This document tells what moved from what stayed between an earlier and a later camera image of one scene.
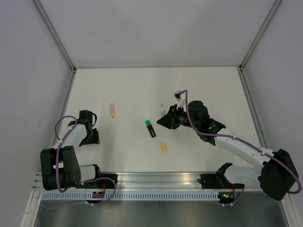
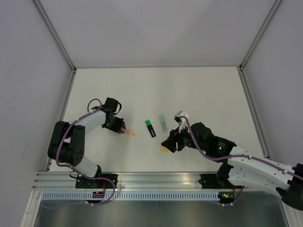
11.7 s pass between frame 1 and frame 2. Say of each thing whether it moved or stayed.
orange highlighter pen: moved
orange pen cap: stayed
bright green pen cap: stayed
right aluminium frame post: stayed
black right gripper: moved
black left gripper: moved
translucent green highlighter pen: moved
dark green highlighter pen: stayed
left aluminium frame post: stayed
